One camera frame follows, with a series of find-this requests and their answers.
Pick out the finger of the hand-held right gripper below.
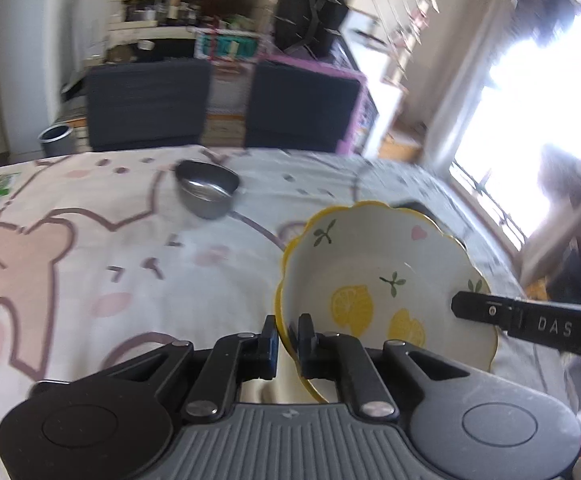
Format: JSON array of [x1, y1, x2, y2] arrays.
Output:
[[451, 289, 516, 334]]

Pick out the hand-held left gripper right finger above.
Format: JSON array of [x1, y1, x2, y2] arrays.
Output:
[[297, 313, 476, 421]]

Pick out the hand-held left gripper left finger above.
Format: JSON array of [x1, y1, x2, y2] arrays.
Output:
[[30, 314, 280, 423]]

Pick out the lemon print bowl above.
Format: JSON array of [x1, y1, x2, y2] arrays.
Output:
[[274, 201, 501, 404]]

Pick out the oval steel bowl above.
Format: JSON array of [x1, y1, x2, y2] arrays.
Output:
[[174, 159, 242, 221]]

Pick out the cartoon print tablecloth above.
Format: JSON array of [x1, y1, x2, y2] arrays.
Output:
[[0, 145, 581, 480]]

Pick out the beige curtain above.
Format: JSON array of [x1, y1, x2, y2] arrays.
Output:
[[423, 0, 524, 173]]

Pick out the dark grey chair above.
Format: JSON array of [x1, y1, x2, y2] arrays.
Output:
[[84, 58, 212, 152], [244, 60, 361, 154]]

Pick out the grey trash bin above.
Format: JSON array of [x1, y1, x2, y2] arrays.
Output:
[[38, 124, 75, 157]]

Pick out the stair railing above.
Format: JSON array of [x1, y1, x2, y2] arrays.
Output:
[[345, 0, 442, 77]]

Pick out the teal sign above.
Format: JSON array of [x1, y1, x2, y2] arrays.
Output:
[[194, 29, 262, 59]]

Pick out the green packet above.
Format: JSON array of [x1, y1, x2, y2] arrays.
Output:
[[0, 172, 22, 202]]

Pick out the black vest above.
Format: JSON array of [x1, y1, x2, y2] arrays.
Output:
[[273, 0, 352, 59]]

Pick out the white cosmetics organizer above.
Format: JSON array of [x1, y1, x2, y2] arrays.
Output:
[[107, 0, 165, 32]]

